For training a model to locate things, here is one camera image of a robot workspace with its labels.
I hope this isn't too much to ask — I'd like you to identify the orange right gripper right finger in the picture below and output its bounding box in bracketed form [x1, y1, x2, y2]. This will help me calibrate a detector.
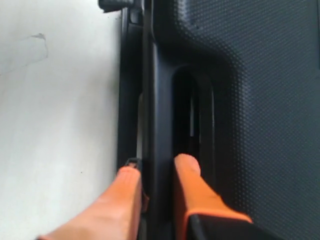
[173, 153, 253, 240]

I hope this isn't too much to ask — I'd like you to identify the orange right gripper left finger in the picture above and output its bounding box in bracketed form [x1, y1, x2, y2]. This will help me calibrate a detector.
[37, 158, 149, 240]

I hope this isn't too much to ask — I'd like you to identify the black plastic tool case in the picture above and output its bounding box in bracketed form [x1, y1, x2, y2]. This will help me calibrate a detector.
[98, 0, 320, 240]

